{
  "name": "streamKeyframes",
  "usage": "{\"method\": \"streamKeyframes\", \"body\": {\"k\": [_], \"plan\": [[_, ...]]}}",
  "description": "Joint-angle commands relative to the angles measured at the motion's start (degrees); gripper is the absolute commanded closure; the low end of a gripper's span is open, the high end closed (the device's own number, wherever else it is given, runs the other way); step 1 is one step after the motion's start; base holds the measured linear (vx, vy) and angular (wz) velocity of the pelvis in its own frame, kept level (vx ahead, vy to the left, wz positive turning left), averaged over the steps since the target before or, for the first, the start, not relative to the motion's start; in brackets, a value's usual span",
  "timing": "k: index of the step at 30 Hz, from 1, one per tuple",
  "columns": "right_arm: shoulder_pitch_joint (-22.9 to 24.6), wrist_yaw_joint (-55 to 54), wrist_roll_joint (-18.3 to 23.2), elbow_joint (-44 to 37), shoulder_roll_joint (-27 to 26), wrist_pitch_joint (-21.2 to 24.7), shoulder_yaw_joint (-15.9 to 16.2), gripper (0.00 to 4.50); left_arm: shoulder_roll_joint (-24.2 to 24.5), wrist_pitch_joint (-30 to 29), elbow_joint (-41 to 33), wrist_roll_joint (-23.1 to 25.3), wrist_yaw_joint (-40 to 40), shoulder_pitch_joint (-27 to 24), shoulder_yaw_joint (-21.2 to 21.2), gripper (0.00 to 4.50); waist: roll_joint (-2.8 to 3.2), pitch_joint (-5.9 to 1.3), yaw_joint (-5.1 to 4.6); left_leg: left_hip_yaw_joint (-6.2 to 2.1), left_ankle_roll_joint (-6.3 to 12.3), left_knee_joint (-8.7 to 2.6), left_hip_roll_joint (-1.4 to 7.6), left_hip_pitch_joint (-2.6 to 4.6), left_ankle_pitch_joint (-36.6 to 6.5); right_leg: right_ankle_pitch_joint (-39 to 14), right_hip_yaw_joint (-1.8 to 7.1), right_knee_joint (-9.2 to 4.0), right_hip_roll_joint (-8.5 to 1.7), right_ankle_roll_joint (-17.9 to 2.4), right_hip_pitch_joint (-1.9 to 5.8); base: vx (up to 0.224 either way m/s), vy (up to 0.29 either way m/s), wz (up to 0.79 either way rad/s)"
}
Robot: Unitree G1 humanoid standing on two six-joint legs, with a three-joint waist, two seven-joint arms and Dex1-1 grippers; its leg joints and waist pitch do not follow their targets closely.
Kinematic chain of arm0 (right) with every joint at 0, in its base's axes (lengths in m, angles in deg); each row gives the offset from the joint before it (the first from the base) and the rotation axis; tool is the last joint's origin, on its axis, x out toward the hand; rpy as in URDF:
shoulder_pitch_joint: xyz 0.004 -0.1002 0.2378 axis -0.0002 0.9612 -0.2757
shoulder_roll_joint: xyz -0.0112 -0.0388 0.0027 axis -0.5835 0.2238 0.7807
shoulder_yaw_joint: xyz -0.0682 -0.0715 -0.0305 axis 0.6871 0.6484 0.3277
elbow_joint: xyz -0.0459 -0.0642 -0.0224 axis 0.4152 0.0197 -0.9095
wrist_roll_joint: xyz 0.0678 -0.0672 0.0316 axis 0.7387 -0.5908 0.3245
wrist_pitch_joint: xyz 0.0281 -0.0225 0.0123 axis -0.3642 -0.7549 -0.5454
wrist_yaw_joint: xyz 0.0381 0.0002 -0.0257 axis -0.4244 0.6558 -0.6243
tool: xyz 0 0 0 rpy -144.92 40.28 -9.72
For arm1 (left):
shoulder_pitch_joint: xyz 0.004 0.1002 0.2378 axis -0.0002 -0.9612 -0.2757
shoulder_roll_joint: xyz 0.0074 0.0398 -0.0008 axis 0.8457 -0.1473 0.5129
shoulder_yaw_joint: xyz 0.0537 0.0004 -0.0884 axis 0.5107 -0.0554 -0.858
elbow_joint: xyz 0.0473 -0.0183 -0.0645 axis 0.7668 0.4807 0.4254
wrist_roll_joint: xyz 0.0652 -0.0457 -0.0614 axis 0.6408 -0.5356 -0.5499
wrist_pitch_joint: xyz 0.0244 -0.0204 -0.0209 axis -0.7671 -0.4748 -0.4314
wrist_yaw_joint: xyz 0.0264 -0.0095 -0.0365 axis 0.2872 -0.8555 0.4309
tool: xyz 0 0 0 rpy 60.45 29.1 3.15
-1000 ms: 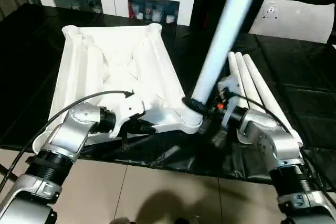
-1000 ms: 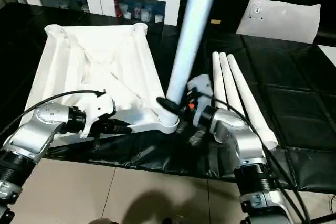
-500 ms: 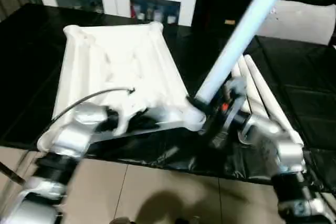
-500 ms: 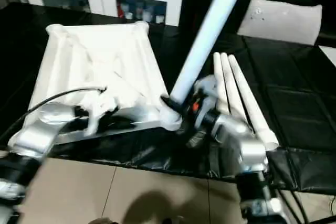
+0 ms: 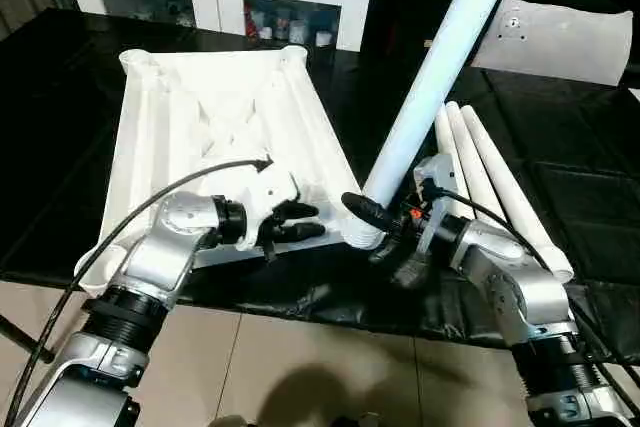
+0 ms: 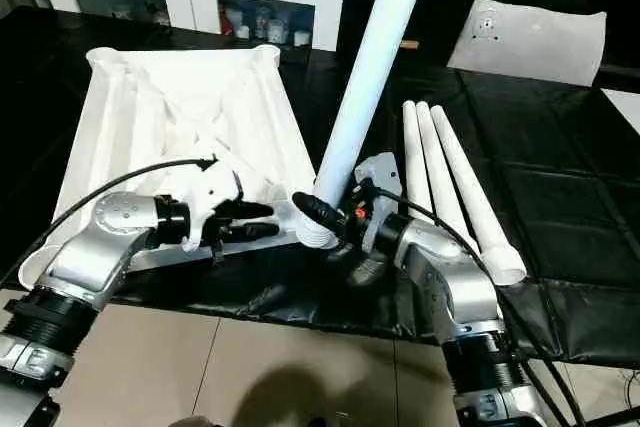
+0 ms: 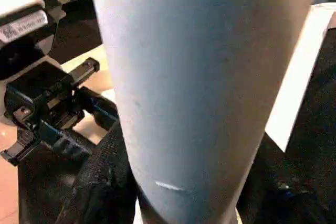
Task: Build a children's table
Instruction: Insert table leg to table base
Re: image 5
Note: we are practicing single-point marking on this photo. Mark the black tripod leg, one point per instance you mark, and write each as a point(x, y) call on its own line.
point(25, 339)

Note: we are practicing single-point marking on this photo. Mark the small brown block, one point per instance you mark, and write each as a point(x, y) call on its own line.
point(430, 44)

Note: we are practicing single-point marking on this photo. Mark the small white jar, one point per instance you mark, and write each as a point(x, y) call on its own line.
point(322, 39)

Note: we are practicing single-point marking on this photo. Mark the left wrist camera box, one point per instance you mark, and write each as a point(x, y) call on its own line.
point(272, 185)

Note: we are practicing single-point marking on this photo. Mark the white plastic table top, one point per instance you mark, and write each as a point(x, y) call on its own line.
point(200, 117)

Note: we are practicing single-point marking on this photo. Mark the black work mat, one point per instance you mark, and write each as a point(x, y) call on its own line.
point(60, 127)

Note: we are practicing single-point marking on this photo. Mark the white plastic bag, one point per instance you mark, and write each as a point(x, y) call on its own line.
point(560, 42)

